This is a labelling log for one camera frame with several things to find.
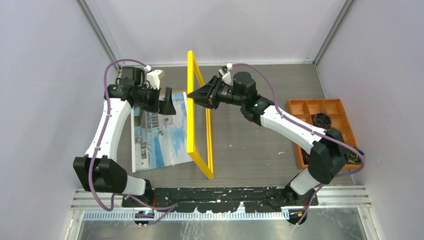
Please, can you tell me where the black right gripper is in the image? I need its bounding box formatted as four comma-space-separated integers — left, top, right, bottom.
189, 75, 246, 110

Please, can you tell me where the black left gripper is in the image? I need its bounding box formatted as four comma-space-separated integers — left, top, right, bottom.
135, 84, 176, 115

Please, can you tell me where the yellow wooden picture frame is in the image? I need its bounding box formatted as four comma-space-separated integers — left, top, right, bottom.
186, 50, 215, 181

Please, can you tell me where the building and sky photo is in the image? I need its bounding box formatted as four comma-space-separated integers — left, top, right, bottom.
130, 91, 193, 173

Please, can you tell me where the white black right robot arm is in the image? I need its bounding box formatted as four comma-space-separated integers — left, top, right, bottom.
188, 71, 348, 205

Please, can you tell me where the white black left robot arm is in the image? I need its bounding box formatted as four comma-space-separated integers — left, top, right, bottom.
73, 66, 176, 207

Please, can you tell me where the brown wooden compartment tray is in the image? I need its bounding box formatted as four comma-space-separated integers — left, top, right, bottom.
286, 99, 364, 170

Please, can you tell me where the dark rolled tie with blue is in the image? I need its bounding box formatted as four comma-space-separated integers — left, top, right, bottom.
311, 112, 332, 130

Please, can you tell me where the dark rolled tie yellow pattern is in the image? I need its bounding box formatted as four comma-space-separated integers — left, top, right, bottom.
346, 149, 362, 165

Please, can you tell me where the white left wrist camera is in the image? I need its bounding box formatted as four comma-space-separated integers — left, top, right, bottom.
145, 69, 165, 90

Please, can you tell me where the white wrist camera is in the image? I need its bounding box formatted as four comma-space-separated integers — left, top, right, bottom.
145, 69, 165, 90
218, 63, 233, 85

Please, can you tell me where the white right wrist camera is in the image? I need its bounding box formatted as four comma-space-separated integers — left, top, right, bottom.
218, 63, 233, 85

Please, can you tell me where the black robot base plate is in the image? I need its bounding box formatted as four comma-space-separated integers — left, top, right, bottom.
122, 186, 315, 214

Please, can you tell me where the aluminium rail front edge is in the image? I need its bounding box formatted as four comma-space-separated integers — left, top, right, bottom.
71, 185, 372, 223

